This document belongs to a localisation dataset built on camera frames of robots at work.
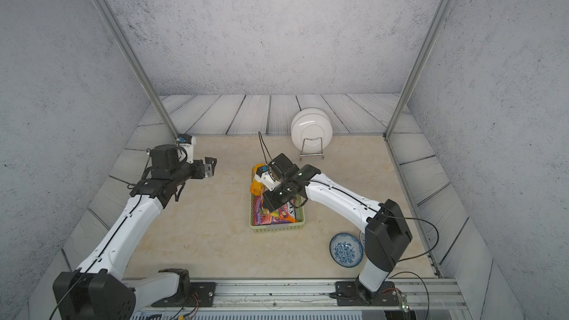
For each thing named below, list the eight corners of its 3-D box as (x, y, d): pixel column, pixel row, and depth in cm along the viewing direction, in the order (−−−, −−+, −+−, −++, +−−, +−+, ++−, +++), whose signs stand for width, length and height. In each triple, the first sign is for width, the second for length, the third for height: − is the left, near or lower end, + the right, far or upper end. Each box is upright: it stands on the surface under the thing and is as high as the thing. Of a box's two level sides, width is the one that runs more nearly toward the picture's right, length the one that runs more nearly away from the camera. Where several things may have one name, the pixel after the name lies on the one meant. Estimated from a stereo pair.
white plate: (291, 156, 113) (290, 130, 99) (291, 134, 124) (290, 107, 110) (328, 156, 113) (333, 129, 99) (325, 134, 124) (329, 107, 110)
